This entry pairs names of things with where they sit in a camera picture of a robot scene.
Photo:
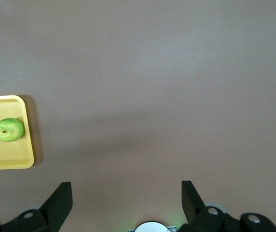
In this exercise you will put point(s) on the brown table mat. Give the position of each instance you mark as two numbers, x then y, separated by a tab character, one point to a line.
152	72

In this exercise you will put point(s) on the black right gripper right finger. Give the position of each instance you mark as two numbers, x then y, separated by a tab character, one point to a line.
193	210

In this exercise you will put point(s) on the green toy apple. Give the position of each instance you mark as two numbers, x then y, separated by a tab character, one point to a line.
9	130

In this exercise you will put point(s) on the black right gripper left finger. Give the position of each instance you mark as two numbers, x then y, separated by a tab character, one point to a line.
53	210

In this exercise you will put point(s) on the yellow plastic tray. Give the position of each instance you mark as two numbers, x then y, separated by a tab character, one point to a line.
5	154

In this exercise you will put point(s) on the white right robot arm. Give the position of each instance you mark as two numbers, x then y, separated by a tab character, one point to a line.
150	227

